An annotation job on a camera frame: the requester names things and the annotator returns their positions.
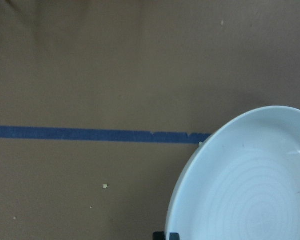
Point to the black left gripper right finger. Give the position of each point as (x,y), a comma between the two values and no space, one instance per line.
(174,236)

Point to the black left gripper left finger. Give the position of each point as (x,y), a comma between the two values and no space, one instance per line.
(159,235)

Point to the light blue plate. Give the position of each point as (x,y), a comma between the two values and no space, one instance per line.
(243,182)

